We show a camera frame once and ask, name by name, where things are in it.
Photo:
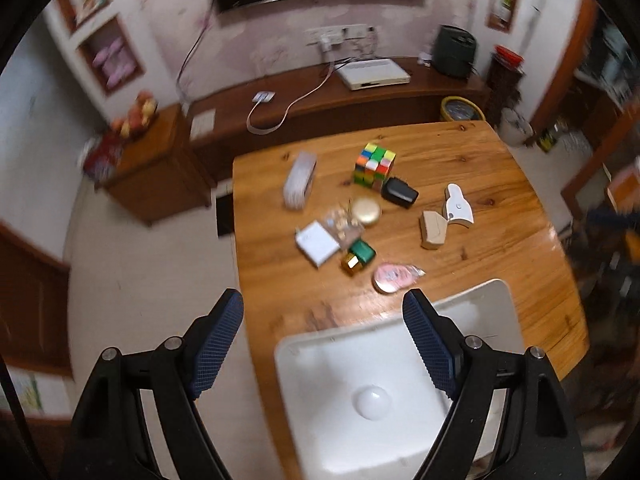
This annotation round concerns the pink round packet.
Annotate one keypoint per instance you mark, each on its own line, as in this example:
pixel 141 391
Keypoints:
pixel 392 277

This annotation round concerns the white power adapter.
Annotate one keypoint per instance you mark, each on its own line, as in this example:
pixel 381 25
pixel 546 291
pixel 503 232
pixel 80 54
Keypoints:
pixel 316 242

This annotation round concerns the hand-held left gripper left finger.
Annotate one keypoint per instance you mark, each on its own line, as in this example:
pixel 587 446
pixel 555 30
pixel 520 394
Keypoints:
pixel 220 342

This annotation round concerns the red snack packets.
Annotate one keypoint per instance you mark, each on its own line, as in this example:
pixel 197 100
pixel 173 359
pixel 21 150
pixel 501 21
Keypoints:
pixel 102 157

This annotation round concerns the dark green appliance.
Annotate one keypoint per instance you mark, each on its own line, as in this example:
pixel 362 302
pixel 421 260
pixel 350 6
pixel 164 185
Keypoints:
pixel 454 52

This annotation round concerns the white wall sockets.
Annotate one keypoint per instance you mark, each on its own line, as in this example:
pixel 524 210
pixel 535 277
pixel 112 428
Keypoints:
pixel 340 35

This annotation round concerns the green and gold bottle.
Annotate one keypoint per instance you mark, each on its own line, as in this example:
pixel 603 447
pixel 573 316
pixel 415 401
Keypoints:
pixel 359 257

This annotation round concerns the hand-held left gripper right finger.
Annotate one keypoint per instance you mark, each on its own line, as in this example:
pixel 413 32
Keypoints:
pixel 430 347

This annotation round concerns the white plastic bin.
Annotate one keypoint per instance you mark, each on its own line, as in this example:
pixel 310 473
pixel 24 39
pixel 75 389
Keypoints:
pixel 345 360

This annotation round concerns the dark wooden stand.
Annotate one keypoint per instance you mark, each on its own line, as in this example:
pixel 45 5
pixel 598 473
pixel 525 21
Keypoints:
pixel 505 92

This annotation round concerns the white set-top box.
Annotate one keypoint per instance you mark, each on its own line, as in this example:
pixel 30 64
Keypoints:
pixel 372 74

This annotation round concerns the beige wooden block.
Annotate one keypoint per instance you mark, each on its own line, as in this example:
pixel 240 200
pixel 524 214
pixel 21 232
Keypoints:
pixel 433 230

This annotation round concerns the black power adapter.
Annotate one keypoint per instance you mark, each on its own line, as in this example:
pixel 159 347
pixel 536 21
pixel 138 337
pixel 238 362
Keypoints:
pixel 399 192

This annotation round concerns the pink packets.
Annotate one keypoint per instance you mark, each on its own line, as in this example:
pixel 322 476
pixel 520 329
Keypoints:
pixel 114 62

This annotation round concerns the pile of fruit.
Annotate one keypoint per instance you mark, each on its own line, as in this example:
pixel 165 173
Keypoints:
pixel 137 115

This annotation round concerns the white wall shelf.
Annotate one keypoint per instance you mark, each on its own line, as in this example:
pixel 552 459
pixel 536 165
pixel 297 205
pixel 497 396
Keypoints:
pixel 120 10

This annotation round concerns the gold round compact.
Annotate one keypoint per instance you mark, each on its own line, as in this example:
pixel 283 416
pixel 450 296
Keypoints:
pixel 366 211

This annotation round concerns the wooden door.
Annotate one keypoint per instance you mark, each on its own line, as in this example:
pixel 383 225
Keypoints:
pixel 30 300

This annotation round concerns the picture book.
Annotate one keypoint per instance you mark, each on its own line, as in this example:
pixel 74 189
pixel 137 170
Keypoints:
pixel 89 0

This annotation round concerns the yellow rimmed basket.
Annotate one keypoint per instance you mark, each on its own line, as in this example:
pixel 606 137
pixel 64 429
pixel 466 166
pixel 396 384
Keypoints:
pixel 462 109

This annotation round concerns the wooden side cabinet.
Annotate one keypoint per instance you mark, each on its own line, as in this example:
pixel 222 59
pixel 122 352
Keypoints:
pixel 150 175

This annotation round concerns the clear candy packet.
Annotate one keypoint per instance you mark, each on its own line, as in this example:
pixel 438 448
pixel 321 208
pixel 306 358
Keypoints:
pixel 342 227

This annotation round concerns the small white plug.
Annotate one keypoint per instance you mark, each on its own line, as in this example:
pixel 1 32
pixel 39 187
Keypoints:
pixel 263 97

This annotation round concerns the white handheld device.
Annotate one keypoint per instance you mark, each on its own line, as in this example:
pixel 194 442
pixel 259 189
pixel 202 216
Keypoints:
pixel 457 207

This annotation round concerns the long wooden television cabinet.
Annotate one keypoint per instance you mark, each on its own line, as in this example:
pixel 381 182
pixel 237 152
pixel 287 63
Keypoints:
pixel 320 125

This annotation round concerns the red lidded container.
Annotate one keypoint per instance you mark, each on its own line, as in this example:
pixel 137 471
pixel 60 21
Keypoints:
pixel 509 55

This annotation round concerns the multicoloured puzzle cube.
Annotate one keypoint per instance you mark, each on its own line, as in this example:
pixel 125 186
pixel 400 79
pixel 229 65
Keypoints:
pixel 374 165

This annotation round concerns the long white box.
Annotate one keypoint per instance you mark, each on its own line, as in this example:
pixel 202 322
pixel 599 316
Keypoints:
pixel 300 180

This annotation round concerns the wooden door frame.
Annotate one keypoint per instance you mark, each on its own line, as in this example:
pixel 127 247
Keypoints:
pixel 565 75

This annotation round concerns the white paper sheet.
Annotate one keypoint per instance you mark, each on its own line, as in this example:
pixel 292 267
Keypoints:
pixel 202 123

